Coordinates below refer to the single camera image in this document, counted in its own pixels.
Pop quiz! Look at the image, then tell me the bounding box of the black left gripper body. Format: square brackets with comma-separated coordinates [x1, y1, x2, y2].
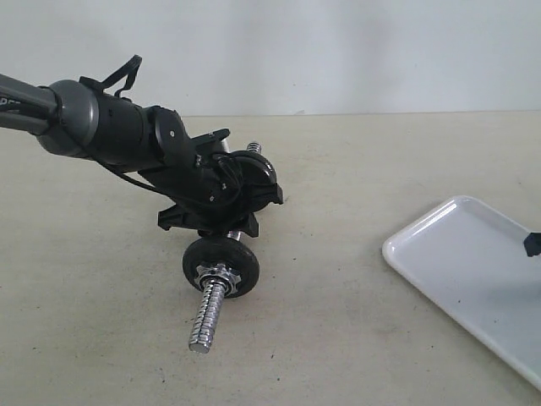
[157, 187, 260, 238]

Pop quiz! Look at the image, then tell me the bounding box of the black weight plate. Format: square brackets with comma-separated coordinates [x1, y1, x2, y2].
[183, 237, 260, 298]
[241, 172, 283, 212]

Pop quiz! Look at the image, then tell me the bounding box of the white rectangular tray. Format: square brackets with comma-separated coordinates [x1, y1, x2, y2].
[381, 195, 540, 387]

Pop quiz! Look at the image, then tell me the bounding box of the chrome threaded dumbbell bar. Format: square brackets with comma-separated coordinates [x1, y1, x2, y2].
[188, 140, 265, 354]

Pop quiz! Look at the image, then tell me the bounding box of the black weight plate end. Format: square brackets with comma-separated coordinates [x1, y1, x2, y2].
[231, 150, 277, 185]

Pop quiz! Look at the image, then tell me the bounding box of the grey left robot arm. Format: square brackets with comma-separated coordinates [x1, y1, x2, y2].
[1, 76, 283, 237]

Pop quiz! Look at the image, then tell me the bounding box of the chrome spin-lock collar nut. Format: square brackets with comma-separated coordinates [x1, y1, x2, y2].
[194, 263, 242, 296]

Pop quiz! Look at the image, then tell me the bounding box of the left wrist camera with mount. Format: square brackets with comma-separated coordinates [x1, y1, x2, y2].
[191, 128, 231, 156]

